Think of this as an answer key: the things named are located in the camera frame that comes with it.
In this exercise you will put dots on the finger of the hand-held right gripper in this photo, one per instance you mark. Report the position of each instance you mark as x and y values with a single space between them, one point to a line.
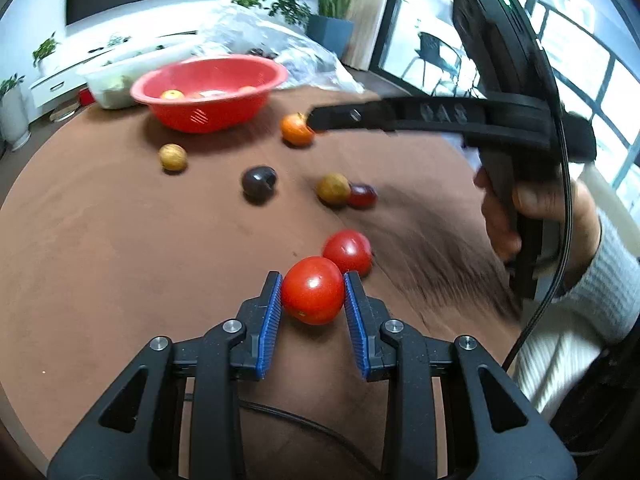
400 115

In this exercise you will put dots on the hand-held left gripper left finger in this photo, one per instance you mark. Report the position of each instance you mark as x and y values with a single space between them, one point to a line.
270 325

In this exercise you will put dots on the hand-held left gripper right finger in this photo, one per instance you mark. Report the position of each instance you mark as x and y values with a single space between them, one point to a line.
356 325

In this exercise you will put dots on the red tomato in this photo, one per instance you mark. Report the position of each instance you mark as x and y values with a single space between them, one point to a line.
312 287
347 250

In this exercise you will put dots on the small red plum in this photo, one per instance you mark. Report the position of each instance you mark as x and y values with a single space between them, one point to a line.
364 196

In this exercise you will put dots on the brown longan fruit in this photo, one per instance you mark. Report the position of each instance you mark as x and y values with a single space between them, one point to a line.
172 157
333 188

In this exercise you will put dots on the small mandarin with stem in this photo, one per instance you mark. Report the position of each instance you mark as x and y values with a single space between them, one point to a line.
296 131

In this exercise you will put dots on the dark purple plum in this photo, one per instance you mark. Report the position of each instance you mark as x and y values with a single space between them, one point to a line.
259 182

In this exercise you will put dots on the red plastic colander bowl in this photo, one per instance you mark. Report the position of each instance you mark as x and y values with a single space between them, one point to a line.
210 115

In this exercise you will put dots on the person's right forearm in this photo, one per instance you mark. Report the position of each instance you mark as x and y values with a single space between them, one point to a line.
585 320

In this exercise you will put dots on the person's right hand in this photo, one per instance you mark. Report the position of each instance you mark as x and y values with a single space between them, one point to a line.
545 202

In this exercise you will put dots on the black patio chair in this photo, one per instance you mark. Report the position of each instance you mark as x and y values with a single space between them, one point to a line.
435 50

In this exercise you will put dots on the clear plastic bag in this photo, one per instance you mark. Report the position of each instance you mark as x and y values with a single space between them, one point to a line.
310 65

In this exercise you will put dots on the beige curtain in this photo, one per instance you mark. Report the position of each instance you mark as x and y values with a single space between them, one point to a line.
370 15

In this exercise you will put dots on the tall plant in blue pot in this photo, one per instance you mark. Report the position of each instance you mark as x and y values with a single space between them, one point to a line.
330 35

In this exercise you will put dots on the pile of dark plums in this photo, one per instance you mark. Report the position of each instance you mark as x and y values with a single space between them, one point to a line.
260 52

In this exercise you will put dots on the bushy plant in white pot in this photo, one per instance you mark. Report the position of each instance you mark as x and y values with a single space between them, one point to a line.
287 7

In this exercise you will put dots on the green leafy vegetables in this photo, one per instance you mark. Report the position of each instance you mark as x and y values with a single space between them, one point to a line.
117 91

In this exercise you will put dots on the red waste bin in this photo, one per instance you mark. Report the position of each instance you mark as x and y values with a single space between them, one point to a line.
87 97

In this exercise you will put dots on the white plastic basin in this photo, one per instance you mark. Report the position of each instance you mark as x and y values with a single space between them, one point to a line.
107 77

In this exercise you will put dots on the white floating tv cabinet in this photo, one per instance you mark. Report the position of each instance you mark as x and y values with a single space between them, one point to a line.
50 87

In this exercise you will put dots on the plant in grey pot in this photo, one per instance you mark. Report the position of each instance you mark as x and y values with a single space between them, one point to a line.
15 120

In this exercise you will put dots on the black sliding door frame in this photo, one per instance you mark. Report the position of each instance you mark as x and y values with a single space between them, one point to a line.
392 15

